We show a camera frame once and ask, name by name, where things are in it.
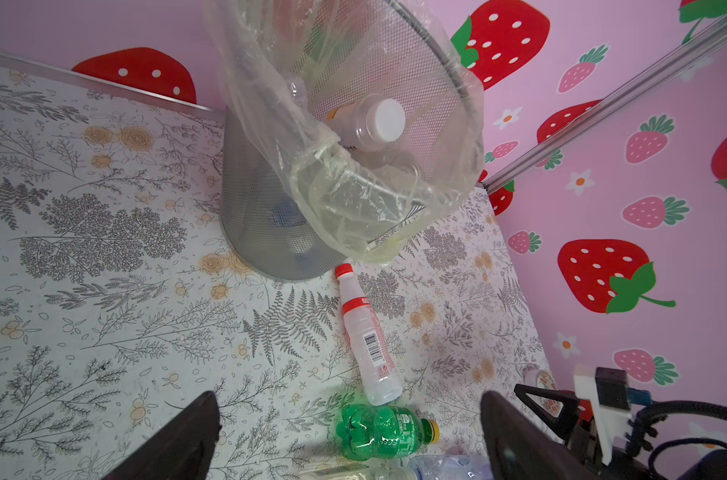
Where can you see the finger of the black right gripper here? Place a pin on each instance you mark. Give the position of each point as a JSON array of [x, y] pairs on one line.
[[561, 425]]

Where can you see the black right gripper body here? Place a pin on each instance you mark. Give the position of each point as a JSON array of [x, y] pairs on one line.
[[583, 445]]

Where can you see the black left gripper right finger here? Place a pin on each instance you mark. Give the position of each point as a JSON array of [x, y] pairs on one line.
[[519, 450]]

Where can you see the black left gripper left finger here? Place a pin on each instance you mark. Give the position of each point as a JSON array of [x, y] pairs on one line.
[[182, 449]]

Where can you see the clear bottle blue cap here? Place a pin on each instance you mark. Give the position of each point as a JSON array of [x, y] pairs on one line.
[[451, 467]]

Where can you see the clear tea bottle front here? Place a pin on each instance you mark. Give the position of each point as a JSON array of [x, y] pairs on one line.
[[368, 124]]

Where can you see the clear bottle yellow label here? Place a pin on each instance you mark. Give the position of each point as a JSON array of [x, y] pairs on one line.
[[360, 471]]

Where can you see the silver mesh waste bin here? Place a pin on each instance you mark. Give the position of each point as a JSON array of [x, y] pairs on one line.
[[267, 228]]

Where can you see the clear green bin liner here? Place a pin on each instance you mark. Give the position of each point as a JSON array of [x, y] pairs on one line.
[[351, 198]]

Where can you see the clear tape roll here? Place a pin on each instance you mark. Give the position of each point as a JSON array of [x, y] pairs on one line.
[[542, 379]]

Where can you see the green Sprite bottle yellow cap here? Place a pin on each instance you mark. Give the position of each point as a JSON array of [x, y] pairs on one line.
[[383, 432]]

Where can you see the white bottle red cap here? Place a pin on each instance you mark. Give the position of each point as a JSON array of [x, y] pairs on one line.
[[379, 377]]

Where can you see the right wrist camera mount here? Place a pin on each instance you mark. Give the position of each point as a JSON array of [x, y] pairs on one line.
[[611, 399]]

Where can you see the aluminium frame post right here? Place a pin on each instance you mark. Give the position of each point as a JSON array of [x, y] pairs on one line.
[[665, 70]]

